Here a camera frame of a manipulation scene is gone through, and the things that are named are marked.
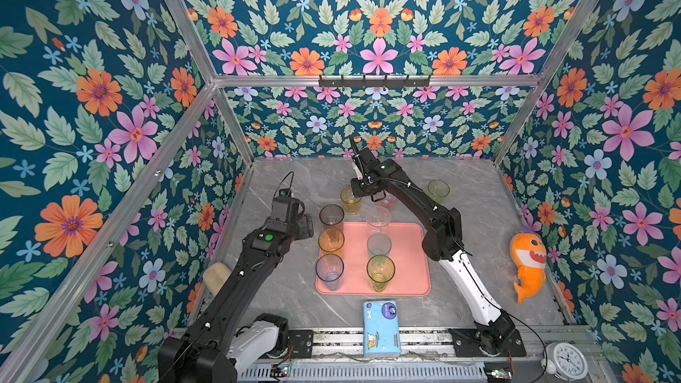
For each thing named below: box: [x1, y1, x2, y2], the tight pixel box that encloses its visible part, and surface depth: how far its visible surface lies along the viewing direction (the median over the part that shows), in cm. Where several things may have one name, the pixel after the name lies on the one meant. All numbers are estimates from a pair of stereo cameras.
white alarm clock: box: [540, 342, 589, 381], surface depth 69 cm
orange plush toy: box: [509, 232, 548, 305], surface depth 84 cm
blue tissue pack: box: [362, 299, 401, 357], surface depth 74 cm
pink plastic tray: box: [315, 221, 431, 297], surface depth 87 cm
